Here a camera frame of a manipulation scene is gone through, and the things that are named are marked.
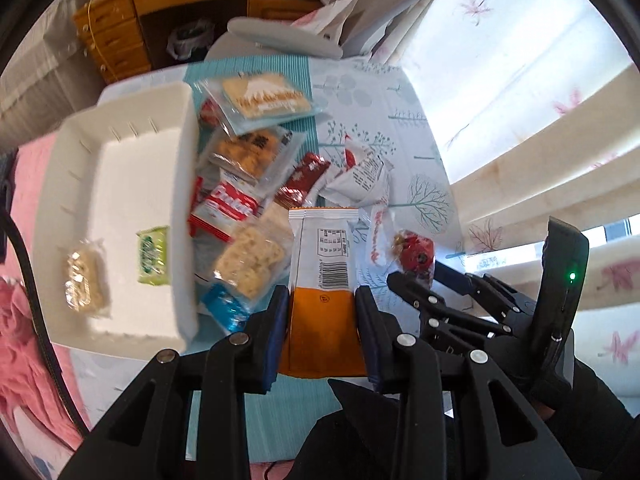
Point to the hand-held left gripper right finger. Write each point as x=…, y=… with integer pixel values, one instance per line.
x=365, y=332

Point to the blue snack packet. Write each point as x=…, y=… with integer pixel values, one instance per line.
x=225, y=307

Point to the person's dark clothing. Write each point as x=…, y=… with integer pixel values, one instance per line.
x=340, y=435

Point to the clear pale cracker packet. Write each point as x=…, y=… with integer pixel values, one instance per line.
x=86, y=280

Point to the white plastic bin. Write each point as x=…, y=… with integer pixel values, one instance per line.
x=125, y=185

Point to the person's right forearm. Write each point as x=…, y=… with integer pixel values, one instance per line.
x=600, y=420

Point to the light blue bread packet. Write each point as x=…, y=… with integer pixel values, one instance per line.
x=260, y=97

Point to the teal striped mat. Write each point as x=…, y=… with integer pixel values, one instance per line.
x=295, y=67

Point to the clear red fruit packet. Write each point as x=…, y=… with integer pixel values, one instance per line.
x=415, y=255

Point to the grey office chair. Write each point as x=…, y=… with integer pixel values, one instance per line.
x=285, y=37

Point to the dark red snack packet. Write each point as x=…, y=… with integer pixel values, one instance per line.
x=300, y=180

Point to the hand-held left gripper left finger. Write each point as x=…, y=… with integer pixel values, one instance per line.
x=276, y=332

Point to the white red crumpled packet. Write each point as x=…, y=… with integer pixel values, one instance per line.
x=360, y=175

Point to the trash bin with bag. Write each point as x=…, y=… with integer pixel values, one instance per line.
x=190, y=40

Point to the orange white snack packet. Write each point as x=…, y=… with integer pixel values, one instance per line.
x=322, y=260

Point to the clear rice cracker packet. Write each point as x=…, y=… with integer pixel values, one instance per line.
x=250, y=260

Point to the clear golden puff ball packet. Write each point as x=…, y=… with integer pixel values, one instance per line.
x=250, y=152

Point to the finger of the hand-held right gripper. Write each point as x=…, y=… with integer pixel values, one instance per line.
x=407, y=287
x=452, y=277

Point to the green snack packet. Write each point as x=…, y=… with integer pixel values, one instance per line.
x=153, y=255

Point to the white red paper bag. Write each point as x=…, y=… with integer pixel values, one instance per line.
x=325, y=17

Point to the white floral curtain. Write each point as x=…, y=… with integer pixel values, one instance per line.
x=525, y=85

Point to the white lace cover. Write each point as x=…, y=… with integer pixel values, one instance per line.
x=45, y=95

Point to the red white cookie packet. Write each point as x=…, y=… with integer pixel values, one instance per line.
x=225, y=207

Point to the white packet red lettering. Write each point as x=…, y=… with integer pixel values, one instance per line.
x=381, y=237

